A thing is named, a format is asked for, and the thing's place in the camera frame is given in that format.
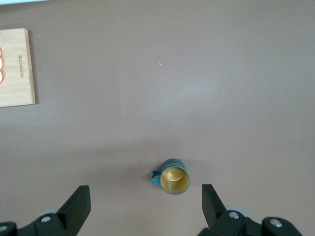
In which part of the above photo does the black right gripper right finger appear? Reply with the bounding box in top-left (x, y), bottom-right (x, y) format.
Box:
top-left (199, 183), bottom-right (302, 236)

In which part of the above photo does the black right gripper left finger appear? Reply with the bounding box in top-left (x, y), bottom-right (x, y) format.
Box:
top-left (0, 185), bottom-right (92, 236)

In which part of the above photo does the bamboo cutting board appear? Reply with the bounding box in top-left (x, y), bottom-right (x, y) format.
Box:
top-left (0, 28), bottom-right (36, 108)

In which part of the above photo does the dark green cup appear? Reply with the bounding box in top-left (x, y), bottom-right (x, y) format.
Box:
top-left (151, 158), bottom-right (191, 196)

